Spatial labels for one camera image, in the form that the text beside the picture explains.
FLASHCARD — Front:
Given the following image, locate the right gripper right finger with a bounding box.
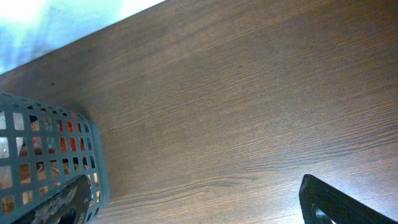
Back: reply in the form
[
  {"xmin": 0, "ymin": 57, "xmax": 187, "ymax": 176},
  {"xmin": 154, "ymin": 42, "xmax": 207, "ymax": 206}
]
[{"xmin": 298, "ymin": 174, "xmax": 397, "ymax": 224}]

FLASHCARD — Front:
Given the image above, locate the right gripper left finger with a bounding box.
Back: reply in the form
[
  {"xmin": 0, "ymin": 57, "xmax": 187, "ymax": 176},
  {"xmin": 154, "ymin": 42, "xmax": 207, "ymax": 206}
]
[{"xmin": 11, "ymin": 175, "xmax": 91, "ymax": 224}]

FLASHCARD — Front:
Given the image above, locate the grey plastic basket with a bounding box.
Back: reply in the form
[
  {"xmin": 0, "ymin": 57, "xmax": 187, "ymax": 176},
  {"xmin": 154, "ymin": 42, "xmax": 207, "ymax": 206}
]
[{"xmin": 1, "ymin": 92, "xmax": 110, "ymax": 223}]

